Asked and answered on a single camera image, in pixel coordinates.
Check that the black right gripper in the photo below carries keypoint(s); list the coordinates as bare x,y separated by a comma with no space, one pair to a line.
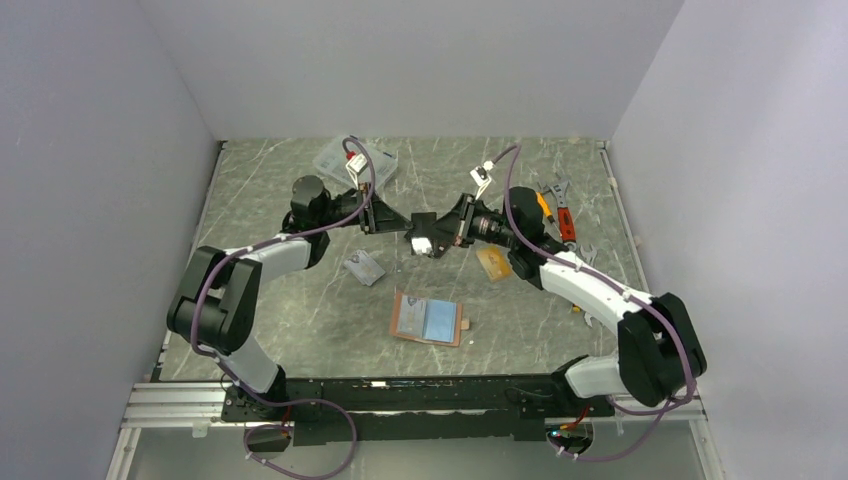
454,228

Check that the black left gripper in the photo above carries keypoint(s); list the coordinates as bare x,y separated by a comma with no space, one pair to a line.
381,218

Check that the white silver card stack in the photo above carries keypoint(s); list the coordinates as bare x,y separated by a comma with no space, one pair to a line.
364,268

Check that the brown leather card holder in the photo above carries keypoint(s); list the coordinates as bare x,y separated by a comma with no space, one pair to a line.
445,322

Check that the white credit card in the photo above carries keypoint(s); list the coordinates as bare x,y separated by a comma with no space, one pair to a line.
411,318

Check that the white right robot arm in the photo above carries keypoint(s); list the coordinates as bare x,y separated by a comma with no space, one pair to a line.
658,355

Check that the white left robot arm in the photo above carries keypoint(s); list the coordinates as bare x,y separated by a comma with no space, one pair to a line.
215,303

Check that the clear plastic organizer box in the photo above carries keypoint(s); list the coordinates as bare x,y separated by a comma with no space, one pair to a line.
330,164

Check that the silver combination wrench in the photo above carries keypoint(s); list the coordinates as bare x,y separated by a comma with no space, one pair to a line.
587,253

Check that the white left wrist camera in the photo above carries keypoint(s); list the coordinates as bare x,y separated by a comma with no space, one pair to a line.
358,168

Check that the yellow handled screwdriver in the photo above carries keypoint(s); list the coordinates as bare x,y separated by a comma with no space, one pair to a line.
547,213

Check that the red handled adjustable wrench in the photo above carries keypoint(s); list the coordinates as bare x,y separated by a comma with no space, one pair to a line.
565,222

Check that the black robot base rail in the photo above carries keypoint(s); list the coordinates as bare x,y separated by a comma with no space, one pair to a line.
520,407

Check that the aluminium frame rail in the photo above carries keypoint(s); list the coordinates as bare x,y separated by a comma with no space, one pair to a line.
164,405

